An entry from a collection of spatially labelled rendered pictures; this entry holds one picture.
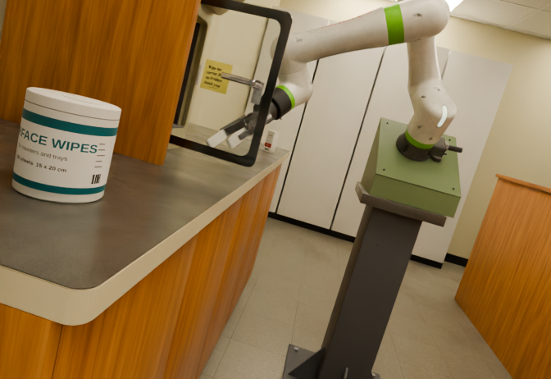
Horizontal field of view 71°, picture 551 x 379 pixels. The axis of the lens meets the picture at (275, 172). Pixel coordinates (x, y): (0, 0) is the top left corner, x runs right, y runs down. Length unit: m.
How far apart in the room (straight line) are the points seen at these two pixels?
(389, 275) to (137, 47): 1.23
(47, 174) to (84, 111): 0.10
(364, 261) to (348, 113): 2.67
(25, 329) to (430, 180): 1.39
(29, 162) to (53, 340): 0.27
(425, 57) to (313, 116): 2.69
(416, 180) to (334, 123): 2.64
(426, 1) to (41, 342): 1.16
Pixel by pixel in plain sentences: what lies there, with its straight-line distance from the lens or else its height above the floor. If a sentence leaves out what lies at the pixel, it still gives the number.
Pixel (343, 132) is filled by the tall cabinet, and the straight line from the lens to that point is 4.12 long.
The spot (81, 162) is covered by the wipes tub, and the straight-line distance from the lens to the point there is 0.62.
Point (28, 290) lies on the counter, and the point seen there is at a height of 0.92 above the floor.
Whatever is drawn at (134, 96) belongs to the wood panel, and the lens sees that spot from 1.05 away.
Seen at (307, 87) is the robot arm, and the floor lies 1.25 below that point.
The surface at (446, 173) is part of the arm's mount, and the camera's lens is 1.65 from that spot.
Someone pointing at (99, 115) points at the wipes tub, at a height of 1.08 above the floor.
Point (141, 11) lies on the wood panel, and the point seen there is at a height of 1.30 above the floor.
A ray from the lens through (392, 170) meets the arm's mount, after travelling 1.54.
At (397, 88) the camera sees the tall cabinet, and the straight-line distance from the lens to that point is 4.20.
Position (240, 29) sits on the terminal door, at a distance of 1.04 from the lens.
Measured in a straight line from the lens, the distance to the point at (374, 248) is 1.62.
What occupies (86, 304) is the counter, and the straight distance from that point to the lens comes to 0.43.
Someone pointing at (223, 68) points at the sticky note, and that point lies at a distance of 1.04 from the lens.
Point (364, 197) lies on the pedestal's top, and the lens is 1.51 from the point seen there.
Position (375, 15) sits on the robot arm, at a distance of 1.25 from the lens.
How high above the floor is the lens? 1.15
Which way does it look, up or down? 9 degrees down
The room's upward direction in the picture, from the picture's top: 15 degrees clockwise
